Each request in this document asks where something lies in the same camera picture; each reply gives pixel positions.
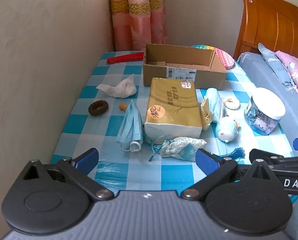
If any floral sachet with blue tassel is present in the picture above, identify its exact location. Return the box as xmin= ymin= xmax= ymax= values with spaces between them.
xmin=146 ymin=135 xmax=246 ymax=162

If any pink floral pillow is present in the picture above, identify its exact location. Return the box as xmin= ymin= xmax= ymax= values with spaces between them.
xmin=275 ymin=50 xmax=298 ymax=98

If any white crumpled tissue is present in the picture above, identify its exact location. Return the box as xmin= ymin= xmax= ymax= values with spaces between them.
xmin=96 ymin=74 xmax=137 ymax=98

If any brown cardboard box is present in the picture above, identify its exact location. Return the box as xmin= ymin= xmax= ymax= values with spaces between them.
xmin=142 ymin=44 xmax=228 ymax=90

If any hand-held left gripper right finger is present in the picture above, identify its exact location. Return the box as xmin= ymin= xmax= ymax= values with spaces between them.
xmin=181 ymin=149 xmax=279 ymax=202

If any blue white checkered tablecloth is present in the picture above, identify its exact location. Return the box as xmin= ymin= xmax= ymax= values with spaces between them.
xmin=49 ymin=51 xmax=298 ymax=205

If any light blue bird plush toy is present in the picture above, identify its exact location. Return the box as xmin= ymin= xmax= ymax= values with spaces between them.
xmin=216 ymin=119 xmax=241 ymax=143

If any clear jar with white lid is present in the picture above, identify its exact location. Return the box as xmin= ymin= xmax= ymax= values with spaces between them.
xmin=244 ymin=87 xmax=286 ymax=135

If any rainbow silicone bubble toy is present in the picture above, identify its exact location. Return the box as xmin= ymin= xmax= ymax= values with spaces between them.
xmin=191 ymin=44 xmax=235 ymax=70

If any wooden bed headboard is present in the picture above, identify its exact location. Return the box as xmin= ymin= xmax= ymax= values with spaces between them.
xmin=232 ymin=0 xmax=298 ymax=60

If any blue floral bed sheet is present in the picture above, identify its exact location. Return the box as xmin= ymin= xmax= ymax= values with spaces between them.
xmin=235 ymin=52 xmax=298 ymax=155

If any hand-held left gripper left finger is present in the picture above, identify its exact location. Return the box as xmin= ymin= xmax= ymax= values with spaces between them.
xmin=23 ymin=148 xmax=114 ymax=202

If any gold tissue pack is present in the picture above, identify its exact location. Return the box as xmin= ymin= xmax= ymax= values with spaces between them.
xmin=143 ymin=77 xmax=203 ymax=143

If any blue floral pillow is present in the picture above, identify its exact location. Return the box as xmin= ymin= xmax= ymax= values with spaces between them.
xmin=257 ymin=42 xmax=298 ymax=105

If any pink curtain with gold band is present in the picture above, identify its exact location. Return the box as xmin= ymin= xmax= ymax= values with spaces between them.
xmin=109 ymin=0 xmax=168 ymax=52

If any blue face mask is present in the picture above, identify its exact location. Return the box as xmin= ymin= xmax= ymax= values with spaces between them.
xmin=116 ymin=99 xmax=145 ymax=153

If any red plastic clip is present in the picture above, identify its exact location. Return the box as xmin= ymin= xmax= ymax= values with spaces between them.
xmin=106 ymin=51 xmax=145 ymax=65

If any brown chocolate donut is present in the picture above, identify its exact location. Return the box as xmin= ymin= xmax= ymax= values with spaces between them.
xmin=88 ymin=101 xmax=109 ymax=116

